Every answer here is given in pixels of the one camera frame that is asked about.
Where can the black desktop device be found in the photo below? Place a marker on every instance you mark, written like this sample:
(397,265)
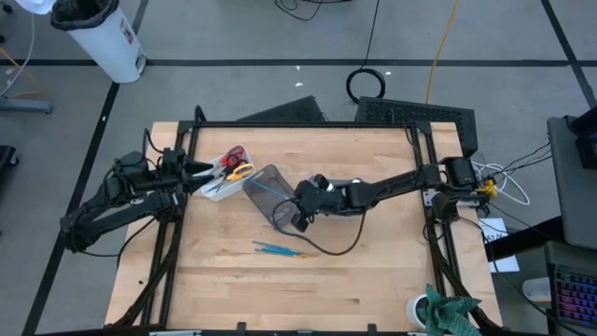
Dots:
(587,144)

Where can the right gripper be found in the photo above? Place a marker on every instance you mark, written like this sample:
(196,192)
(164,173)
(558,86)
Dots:
(326,200)

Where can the green cloth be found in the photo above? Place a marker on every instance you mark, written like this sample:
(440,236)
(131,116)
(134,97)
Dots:
(448,312)

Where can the white paper sheet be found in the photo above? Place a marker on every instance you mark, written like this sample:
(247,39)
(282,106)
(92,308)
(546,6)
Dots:
(506,263)

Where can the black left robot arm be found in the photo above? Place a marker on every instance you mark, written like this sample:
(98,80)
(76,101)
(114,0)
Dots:
(116,210)

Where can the grey stand foot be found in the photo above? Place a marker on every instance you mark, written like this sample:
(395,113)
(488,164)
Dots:
(28,106)

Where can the black flat panel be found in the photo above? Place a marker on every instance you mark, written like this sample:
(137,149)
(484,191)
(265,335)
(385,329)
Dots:
(289,112)

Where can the white computer mouse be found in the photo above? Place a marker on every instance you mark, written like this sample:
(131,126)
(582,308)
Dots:
(536,289)

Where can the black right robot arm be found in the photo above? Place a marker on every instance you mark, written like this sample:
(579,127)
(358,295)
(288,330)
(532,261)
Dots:
(396,184)

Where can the black chair base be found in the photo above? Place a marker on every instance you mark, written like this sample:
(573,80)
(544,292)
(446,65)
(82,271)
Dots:
(7,161)

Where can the white plastic bin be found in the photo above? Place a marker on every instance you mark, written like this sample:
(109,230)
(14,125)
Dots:
(223,196)

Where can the smoky transparent plastic bin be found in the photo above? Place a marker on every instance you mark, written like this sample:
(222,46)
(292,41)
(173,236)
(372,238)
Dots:
(268,205)

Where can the black perforated computer case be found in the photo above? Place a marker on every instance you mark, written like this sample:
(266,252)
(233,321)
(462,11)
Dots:
(420,114)

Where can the white plastic tub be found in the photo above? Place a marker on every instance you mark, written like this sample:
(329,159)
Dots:
(35,5)

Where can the white trash can black bag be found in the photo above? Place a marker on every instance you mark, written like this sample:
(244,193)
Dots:
(107,46)

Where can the black aluminium table frame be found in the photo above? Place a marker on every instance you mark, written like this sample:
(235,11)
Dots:
(303,124)

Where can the backlit black keyboard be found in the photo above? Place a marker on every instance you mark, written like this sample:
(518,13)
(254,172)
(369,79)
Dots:
(576,298)

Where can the white round plant pot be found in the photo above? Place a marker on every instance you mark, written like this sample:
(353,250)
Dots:
(415,312)

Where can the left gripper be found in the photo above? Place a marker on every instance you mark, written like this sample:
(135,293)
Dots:
(172,172)

